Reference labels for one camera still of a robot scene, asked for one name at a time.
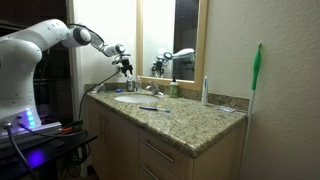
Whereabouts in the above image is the black robot table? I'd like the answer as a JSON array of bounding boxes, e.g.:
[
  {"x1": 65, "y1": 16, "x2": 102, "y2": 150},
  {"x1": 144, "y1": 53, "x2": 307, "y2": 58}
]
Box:
[{"x1": 0, "y1": 131, "x2": 100, "y2": 180}]

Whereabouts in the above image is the wooden vanity cabinet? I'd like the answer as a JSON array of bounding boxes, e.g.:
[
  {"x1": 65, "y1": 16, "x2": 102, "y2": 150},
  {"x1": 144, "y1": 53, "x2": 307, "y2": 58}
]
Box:
[{"x1": 85, "y1": 98, "x2": 248, "y2": 180}]

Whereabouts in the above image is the long metal drawer handle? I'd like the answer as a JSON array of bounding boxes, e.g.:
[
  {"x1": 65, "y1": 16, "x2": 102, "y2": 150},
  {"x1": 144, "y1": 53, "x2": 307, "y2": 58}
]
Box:
[{"x1": 138, "y1": 137, "x2": 175, "y2": 164}]

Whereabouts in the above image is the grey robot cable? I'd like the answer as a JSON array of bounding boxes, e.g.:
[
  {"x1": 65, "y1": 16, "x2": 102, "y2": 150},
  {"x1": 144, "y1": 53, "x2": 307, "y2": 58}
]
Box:
[{"x1": 2, "y1": 122, "x2": 38, "y2": 180}]

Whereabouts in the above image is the blue manual toothbrush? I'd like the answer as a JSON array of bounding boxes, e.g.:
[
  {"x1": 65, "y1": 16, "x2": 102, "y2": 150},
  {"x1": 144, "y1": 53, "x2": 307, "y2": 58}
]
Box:
[{"x1": 138, "y1": 105, "x2": 172, "y2": 114}]

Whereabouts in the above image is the black power cable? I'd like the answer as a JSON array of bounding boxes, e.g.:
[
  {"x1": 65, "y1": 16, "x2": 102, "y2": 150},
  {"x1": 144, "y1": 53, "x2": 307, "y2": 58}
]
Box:
[{"x1": 77, "y1": 69, "x2": 121, "y2": 122}]

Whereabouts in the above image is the green soap pump bottle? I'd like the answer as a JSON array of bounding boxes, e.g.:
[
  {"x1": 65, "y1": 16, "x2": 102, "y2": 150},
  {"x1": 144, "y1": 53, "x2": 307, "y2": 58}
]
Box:
[{"x1": 169, "y1": 75, "x2": 180, "y2": 99}]

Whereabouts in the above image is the small clear bottle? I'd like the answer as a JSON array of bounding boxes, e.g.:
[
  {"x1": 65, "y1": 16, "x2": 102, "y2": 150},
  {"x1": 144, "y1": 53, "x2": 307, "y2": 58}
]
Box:
[{"x1": 135, "y1": 74, "x2": 142, "y2": 93}]

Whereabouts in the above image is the wood framed wall mirror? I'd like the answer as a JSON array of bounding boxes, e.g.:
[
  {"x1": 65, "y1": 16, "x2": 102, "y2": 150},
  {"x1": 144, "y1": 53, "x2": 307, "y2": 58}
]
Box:
[{"x1": 135, "y1": 0, "x2": 210, "y2": 91}]

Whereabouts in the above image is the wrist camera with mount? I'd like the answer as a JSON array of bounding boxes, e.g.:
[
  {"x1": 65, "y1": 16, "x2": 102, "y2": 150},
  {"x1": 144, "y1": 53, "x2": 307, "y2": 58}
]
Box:
[{"x1": 111, "y1": 54, "x2": 132, "y2": 66}]

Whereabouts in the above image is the aluminium mounting rail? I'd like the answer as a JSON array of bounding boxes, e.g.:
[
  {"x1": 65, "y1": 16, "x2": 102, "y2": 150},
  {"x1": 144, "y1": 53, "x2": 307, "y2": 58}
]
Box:
[{"x1": 0, "y1": 121, "x2": 63, "y2": 148}]

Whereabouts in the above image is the red black clamp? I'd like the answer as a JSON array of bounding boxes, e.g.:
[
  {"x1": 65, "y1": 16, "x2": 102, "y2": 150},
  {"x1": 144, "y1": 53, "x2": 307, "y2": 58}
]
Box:
[{"x1": 61, "y1": 120, "x2": 84, "y2": 135}]

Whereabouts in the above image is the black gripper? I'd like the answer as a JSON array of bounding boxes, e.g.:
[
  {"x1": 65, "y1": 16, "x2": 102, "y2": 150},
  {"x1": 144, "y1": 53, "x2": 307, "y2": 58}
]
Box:
[{"x1": 119, "y1": 58, "x2": 134, "y2": 77}]

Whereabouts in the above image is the dark wooden shelf unit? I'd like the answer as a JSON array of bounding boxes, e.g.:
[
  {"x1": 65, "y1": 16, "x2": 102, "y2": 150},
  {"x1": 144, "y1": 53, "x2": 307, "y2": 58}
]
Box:
[{"x1": 0, "y1": 0, "x2": 74, "y2": 126}]

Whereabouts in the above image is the silver metal cup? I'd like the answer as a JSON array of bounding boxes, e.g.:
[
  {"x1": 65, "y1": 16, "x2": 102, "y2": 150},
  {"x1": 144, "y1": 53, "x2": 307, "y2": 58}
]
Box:
[{"x1": 125, "y1": 80, "x2": 136, "y2": 93}]

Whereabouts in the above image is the chrome sink faucet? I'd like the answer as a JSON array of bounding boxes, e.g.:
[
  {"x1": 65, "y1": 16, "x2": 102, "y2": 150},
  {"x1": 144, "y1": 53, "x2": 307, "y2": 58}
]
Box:
[{"x1": 145, "y1": 80, "x2": 165, "y2": 98}]

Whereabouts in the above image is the clear plastic packet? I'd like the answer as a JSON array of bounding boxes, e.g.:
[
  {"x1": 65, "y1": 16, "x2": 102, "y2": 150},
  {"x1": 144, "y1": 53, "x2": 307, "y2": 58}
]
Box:
[{"x1": 217, "y1": 105, "x2": 238, "y2": 114}]

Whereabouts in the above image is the white oval sink basin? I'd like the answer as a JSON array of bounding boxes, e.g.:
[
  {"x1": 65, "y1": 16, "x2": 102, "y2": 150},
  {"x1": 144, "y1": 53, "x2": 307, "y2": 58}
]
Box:
[{"x1": 113, "y1": 93, "x2": 160, "y2": 105}]

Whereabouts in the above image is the green white mop handle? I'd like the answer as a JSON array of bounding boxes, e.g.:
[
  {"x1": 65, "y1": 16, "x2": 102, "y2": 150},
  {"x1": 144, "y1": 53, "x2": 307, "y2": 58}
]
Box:
[{"x1": 237, "y1": 42, "x2": 263, "y2": 180}]

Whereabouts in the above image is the short metal drawer handle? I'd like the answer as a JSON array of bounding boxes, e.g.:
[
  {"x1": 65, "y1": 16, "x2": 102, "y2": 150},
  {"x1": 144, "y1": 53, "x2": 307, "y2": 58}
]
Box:
[{"x1": 138, "y1": 162, "x2": 160, "y2": 180}]

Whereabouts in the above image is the clear plastic wrapper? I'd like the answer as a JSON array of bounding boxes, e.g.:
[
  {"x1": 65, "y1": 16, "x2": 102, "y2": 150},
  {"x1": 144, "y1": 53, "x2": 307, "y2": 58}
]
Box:
[{"x1": 90, "y1": 83, "x2": 107, "y2": 95}]

